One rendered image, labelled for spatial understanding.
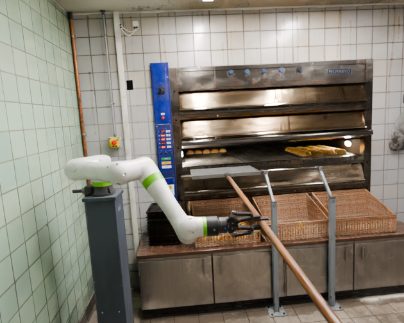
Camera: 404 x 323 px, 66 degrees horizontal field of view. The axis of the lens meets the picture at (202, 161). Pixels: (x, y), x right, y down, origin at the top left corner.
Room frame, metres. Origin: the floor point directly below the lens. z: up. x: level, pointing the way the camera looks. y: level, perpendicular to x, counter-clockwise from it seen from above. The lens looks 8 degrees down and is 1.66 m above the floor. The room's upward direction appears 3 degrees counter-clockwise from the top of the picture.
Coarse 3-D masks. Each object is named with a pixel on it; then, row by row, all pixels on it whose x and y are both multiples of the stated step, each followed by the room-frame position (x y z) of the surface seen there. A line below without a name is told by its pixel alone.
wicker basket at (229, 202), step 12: (192, 204) 2.87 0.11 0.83; (204, 204) 2.91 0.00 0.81; (228, 204) 2.92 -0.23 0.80; (240, 204) 2.92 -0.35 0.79; (192, 216) 2.66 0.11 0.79; (204, 216) 2.87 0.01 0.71; (240, 216) 2.89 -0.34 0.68; (204, 240) 2.45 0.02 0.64; (216, 240) 2.46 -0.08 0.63; (228, 240) 2.47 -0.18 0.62; (240, 240) 2.48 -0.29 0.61; (252, 240) 2.48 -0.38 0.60
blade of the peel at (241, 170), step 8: (216, 168) 2.76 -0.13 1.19; (224, 168) 2.75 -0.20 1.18; (232, 168) 2.73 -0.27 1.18; (240, 168) 2.71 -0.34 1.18; (248, 168) 2.69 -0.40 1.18; (192, 176) 2.40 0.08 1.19; (200, 176) 2.41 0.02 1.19; (208, 176) 2.41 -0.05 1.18; (216, 176) 2.42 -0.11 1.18; (224, 176) 2.42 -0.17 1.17; (232, 176) 2.43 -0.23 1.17
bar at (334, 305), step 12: (288, 168) 2.63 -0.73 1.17; (300, 168) 2.63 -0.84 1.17; (312, 168) 2.64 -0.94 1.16; (324, 180) 2.56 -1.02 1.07; (276, 204) 2.38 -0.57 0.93; (276, 216) 2.38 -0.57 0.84; (276, 228) 2.38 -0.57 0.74; (276, 252) 2.38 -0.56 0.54; (276, 264) 2.38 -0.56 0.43; (276, 276) 2.38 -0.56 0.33; (276, 288) 2.38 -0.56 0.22; (276, 300) 2.38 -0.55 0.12; (276, 312) 2.38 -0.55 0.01
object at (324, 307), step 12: (228, 180) 2.25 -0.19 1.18; (240, 192) 1.88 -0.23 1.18; (264, 228) 1.33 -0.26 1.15; (276, 240) 1.19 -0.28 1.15; (288, 252) 1.10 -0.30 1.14; (288, 264) 1.03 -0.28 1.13; (300, 276) 0.93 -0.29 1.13; (312, 288) 0.86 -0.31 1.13; (312, 300) 0.83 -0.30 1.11; (324, 300) 0.81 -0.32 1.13; (324, 312) 0.76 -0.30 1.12
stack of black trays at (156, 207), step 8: (152, 208) 2.66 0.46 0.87; (160, 208) 2.65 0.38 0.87; (152, 216) 2.53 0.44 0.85; (160, 216) 2.53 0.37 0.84; (152, 224) 2.54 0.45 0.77; (160, 224) 2.54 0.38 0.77; (168, 224) 2.53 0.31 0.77; (152, 232) 2.53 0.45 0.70; (160, 232) 2.53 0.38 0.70; (168, 232) 2.54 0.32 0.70; (152, 240) 2.53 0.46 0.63; (160, 240) 2.54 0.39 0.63; (168, 240) 2.53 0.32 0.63; (176, 240) 2.52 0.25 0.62
